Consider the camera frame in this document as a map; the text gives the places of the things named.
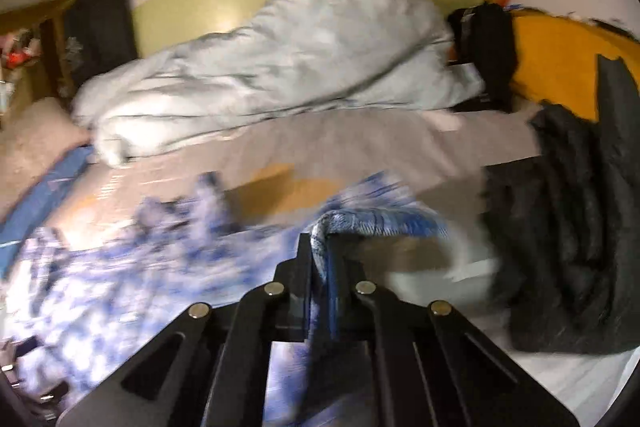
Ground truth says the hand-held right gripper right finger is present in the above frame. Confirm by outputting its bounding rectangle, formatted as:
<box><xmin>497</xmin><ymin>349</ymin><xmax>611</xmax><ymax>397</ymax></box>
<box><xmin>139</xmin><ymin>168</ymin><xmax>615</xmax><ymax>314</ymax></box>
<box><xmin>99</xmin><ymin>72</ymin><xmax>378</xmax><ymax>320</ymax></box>
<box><xmin>312</xmin><ymin>237</ymin><xmax>581</xmax><ymax>427</ymax></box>

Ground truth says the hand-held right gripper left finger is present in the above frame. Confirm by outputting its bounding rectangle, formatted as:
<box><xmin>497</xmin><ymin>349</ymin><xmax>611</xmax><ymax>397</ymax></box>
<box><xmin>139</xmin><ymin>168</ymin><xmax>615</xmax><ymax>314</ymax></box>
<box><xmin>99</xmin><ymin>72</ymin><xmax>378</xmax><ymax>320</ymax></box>
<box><xmin>57</xmin><ymin>233</ymin><xmax>326</xmax><ymax>427</ymax></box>

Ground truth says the blue plaid shirt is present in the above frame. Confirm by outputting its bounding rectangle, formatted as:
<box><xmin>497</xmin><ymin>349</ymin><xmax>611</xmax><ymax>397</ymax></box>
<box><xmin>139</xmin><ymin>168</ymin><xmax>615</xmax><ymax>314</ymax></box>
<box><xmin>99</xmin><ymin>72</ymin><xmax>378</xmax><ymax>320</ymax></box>
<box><xmin>0</xmin><ymin>172</ymin><xmax>451</xmax><ymax>427</ymax></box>

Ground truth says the blue pillow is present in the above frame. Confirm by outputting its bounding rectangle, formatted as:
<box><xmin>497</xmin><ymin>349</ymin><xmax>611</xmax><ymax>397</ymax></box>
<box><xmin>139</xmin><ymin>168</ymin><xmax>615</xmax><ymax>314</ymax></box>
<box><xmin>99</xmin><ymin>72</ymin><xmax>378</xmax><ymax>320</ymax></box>
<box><xmin>0</xmin><ymin>144</ymin><xmax>98</xmax><ymax>278</ymax></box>

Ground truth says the grey duvet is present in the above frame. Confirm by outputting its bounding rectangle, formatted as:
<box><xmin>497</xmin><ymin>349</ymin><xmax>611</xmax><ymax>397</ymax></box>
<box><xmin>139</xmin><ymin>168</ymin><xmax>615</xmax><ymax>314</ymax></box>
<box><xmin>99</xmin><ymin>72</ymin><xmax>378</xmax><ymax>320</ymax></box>
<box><xmin>70</xmin><ymin>0</ymin><xmax>488</xmax><ymax>168</ymax></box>

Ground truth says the black jacket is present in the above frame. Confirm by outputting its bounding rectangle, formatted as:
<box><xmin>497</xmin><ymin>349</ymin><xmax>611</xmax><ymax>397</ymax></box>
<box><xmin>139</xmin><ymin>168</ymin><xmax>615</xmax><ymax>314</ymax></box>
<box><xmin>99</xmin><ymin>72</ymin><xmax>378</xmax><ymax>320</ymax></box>
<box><xmin>480</xmin><ymin>54</ymin><xmax>640</xmax><ymax>355</ymax></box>

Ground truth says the beige pillow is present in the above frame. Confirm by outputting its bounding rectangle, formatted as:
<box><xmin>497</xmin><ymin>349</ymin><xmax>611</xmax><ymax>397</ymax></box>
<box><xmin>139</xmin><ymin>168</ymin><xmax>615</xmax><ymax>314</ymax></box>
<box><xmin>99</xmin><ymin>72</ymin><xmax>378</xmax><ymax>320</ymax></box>
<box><xmin>0</xmin><ymin>97</ymin><xmax>93</xmax><ymax>223</ymax></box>

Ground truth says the black bag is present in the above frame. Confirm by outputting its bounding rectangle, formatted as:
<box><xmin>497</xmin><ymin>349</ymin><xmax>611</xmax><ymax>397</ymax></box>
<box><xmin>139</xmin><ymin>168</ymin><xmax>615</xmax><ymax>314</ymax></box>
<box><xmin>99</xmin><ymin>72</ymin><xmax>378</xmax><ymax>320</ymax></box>
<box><xmin>446</xmin><ymin>2</ymin><xmax>518</xmax><ymax>112</ymax></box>

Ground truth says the wooden bedside shelf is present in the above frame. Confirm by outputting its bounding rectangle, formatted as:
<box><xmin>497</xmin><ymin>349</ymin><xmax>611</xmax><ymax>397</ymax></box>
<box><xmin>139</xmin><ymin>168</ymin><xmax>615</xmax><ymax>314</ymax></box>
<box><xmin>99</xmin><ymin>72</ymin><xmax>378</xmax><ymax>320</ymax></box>
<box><xmin>0</xmin><ymin>19</ymin><xmax>66</xmax><ymax>102</ymax></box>

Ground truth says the wooden bed rail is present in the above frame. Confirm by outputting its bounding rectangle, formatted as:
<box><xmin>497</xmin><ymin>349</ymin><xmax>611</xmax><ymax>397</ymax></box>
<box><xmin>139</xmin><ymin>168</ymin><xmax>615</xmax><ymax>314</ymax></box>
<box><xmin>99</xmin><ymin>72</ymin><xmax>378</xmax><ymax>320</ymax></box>
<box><xmin>507</xmin><ymin>9</ymin><xmax>640</xmax><ymax>122</ymax></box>

